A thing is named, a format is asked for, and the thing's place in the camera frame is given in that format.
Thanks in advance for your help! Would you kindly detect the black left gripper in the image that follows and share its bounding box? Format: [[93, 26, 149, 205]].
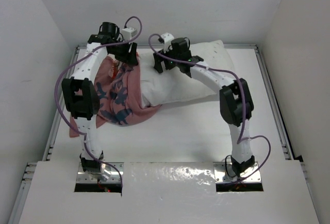
[[110, 38, 138, 65]]

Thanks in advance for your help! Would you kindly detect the white pillow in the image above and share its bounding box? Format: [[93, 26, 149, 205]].
[[138, 40, 235, 107]]

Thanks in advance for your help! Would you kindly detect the red and pink pillowcase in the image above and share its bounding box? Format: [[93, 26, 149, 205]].
[[69, 55, 162, 138]]

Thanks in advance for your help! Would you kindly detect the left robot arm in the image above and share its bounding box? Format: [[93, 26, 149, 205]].
[[61, 22, 141, 174]]

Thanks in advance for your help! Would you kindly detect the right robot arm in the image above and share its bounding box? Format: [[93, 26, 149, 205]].
[[154, 33, 255, 177]]

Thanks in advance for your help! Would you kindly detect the white front cover board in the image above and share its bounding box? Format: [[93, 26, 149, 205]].
[[20, 161, 318, 223]]

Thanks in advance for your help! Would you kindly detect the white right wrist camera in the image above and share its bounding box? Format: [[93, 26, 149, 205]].
[[161, 33, 175, 53]]

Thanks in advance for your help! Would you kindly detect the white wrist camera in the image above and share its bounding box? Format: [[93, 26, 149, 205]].
[[121, 27, 138, 41], [161, 33, 175, 53]]

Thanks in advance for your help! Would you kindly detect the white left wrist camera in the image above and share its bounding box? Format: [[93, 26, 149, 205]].
[[121, 27, 138, 41]]

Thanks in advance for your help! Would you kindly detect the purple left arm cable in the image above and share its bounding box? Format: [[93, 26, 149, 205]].
[[54, 16, 144, 183]]

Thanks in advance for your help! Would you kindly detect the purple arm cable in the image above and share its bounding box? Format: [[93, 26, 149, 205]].
[[54, 16, 144, 183], [148, 33, 272, 183]]

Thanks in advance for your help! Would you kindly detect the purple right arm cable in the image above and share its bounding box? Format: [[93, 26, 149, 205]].
[[148, 33, 272, 183]]

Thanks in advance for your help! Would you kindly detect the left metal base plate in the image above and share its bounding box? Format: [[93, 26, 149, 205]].
[[76, 163, 124, 184]]

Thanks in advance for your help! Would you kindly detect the metal base plate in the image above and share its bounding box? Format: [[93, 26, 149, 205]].
[[213, 162, 262, 184], [76, 163, 124, 184]]

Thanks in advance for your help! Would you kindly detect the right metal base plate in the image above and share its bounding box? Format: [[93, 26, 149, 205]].
[[213, 162, 262, 184]]

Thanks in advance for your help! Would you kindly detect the aluminium table frame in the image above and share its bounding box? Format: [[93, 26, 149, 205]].
[[7, 43, 320, 224]]

